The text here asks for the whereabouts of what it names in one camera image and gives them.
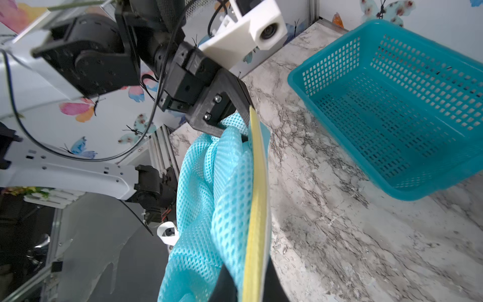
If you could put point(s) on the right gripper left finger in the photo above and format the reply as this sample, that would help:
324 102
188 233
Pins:
225 289

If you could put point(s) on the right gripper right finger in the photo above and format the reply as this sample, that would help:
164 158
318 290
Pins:
273 291

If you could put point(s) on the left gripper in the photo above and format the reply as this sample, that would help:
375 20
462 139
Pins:
197 85

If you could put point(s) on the teal mesh laundry bag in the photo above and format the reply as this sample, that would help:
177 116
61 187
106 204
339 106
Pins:
223 214

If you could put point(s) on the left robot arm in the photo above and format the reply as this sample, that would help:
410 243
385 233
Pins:
91 55

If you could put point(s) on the teal plastic basket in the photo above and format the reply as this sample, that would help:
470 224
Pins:
407 110

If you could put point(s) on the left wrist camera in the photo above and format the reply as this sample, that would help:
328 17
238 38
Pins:
262 27

